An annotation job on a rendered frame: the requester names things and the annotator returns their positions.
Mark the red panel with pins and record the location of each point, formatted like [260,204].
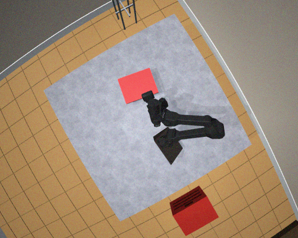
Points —
[135,84]

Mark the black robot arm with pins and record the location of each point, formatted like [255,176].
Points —
[159,113]

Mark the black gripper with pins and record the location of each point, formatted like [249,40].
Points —
[148,96]

